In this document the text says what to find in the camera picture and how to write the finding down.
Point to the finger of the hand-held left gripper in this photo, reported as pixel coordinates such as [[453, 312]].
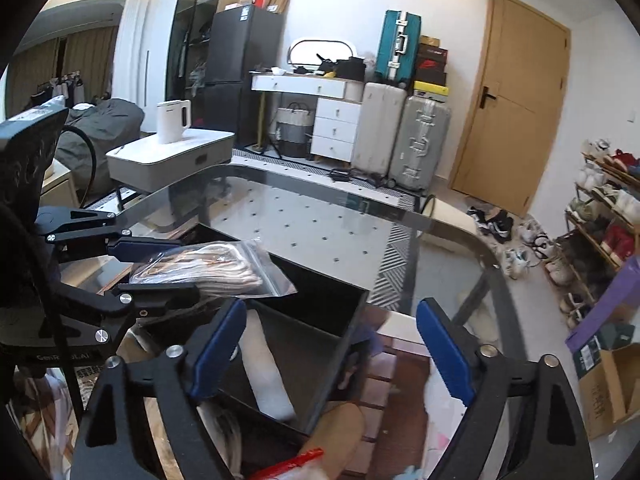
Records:
[[160, 294], [145, 249]]

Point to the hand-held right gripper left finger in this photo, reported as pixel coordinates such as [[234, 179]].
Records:
[[220, 355]]

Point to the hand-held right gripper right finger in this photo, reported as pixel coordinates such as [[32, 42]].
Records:
[[445, 355]]

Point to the clear zip bag striped cloth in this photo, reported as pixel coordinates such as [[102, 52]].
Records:
[[220, 270]]

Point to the black cardboard box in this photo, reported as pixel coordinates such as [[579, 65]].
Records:
[[320, 330]]

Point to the red packet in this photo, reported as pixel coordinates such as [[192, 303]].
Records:
[[287, 465]]

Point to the light wooden cabinet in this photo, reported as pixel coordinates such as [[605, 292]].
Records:
[[65, 185]]

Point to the white rolled cloth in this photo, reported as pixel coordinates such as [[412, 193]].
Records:
[[265, 375]]

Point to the printed table mat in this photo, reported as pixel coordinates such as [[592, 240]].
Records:
[[395, 385]]

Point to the grey fluffy fabric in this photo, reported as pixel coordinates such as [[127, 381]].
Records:
[[222, 435]]

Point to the hanging clothes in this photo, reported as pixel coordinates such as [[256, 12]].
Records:
[[60, 87]]

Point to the white low side table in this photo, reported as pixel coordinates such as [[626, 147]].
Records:
[[175, 160]]

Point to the dark grey bean bag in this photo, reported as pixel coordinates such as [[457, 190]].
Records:
[[110, 120]]

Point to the pile of sneakers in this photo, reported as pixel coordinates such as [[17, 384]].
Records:
[[520, 255]]

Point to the white electric kettle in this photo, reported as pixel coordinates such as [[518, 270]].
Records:
[[172, 122]]

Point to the beige curtains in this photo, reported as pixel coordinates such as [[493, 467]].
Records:
[[85, 55]]

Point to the dark green box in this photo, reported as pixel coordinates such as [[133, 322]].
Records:
[[600, 341]]

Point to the open cardboard box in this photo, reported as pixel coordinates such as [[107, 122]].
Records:
[[607, 395]]

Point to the black white patterned rug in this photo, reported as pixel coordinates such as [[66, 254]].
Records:
[[320, 220]]

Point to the white tall cabinet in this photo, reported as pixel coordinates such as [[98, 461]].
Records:
[[145, 50]]

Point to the purple box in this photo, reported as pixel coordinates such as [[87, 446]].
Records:
[[610, 300]]

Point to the wooden shoe rack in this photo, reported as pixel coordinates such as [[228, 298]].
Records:
[[575, 230]]

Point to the grey woven basket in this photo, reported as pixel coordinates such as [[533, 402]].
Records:
[[292, 132]]

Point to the rows of assorted shoes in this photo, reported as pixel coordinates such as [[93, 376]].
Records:
[[617, 240]]

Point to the black refrigerator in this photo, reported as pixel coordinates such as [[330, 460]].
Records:
[[235, 60]]

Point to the silver suitcase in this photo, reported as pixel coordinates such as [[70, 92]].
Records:
[[420, 145]]

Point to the dark glass wardrobe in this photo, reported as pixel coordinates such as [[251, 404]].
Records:
[[192, 35]]

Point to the white drawer chest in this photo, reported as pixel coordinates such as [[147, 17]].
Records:
[[335, 127]]

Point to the white vanity desk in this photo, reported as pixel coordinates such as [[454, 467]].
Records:
[[300, 85]]

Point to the beige suitcase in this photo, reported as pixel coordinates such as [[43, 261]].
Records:
[[377, 130]]

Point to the wooden door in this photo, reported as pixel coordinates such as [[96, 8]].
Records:
[[510, 110]]

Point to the yellow black shoe box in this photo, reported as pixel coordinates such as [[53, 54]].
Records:
[[431, 87]]

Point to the black bag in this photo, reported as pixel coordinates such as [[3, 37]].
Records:
[[347, 69]]

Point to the black shoe box red logo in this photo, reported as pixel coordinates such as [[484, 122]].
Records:
[[432, 60]]

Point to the teal suitcase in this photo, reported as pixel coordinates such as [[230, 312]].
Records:
[[395, 45]]

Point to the brown small box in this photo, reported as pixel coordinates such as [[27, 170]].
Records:
[[432, 41]]

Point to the oval white frame mirror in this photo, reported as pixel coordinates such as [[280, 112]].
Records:
[[320, 50]]

